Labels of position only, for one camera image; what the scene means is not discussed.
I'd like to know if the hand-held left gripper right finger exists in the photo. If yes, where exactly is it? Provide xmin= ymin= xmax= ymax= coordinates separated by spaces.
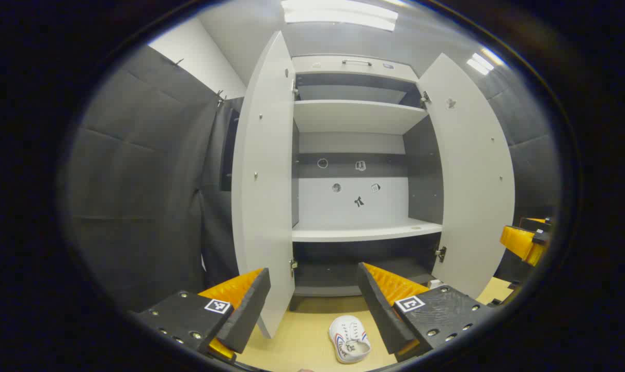
xmin=356 ymin=262 xmax=496 ymax=362

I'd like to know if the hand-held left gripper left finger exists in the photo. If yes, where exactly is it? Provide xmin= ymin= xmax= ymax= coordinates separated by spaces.
xmin=129 ymin=267 xmax=272 ymax=362

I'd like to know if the white striped shoe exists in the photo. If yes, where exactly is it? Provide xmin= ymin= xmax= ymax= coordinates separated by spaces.
xmin=329 ymin=315 xmax=371 ymax=364

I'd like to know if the white cabinet door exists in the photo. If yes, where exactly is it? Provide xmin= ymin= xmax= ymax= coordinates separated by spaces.
xmin=417 ymin=53 xmax=515 ymax=299
xmin=231 ymin=30 xmax=298 ymax=339

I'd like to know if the white shoe cabinet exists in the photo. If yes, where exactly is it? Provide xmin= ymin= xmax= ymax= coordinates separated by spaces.
xmin=291 ymin=54 xmax=445 ymax=312

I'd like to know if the white cabinet drawer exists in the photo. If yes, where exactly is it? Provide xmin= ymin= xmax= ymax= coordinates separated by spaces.
xmin=292 ymin=54 xmax=420 ymax=83

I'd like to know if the small ceiling light panel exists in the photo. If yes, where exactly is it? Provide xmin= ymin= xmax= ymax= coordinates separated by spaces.
xmin=466 ymin=48 xmax=504 ymax=76

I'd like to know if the large ceiling light panel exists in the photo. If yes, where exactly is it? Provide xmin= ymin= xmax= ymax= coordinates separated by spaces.
xmin=280 ymin=0 xmax=399 ymax=32

